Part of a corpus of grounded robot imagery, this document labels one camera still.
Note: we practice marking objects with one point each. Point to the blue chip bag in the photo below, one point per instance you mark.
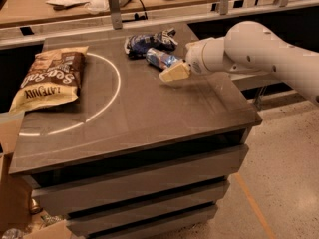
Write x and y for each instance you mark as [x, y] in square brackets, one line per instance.
[136, 46]

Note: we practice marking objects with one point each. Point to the grey metal post left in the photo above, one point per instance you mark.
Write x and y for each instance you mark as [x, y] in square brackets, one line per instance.
[114, 7]

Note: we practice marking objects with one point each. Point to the grey drawer cabinet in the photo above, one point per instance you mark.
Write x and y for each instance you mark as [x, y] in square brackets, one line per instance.
[133, 157]

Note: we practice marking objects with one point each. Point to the cardboard box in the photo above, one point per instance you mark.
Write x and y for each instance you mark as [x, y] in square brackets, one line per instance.
[17, 210]

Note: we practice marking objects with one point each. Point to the brown sea salt chip bag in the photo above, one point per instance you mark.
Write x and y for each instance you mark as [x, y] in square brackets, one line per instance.
[54, 78]

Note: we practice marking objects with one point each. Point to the redbull can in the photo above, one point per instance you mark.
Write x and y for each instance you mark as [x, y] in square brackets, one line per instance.
[160, 59]

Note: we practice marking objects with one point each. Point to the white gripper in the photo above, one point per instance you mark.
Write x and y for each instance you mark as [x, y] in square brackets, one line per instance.
[195, 59]

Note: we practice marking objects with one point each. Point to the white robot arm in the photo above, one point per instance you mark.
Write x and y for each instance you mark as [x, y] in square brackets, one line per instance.
[251, 47]

